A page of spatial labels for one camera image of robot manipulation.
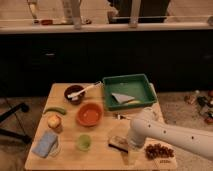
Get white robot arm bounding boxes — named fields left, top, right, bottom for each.
left=127, top=107, right=213, bottom=162

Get orange red bowl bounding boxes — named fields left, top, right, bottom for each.
left=76, top=103, right=103, bottom=127

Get dark brown bowl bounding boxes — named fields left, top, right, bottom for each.
left=64, top=85, right=85, bottom=105

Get bunch of red grapes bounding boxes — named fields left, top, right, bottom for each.
left=145, top=143, right=174, bottom=160

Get silver fork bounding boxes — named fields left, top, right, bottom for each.
left=113, top=114, right=131, bottom=120

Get green plastic cup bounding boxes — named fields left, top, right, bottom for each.
left=77, top=134, right=91, bottom=151

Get grey cloth in tray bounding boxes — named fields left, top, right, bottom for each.
left=112, top=93, right=134, bottom=104

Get wooden table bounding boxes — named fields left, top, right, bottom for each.
left=25, top=83, right=177, bottom=171

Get green plastic tray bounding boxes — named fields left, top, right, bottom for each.
left=103, top=74, right=157, bottom=111

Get yellow apple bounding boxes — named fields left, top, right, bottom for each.
left=47, top=115, right=61, bottom=129

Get blue sponge cloth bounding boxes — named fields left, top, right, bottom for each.
left=32, top=131, right=59, bottom=158

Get black chair base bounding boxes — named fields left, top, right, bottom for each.
left=0, top=103, right=31, bottom=144

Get small red dish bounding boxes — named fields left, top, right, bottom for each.
left=41, top=19, right=53, bottom=25

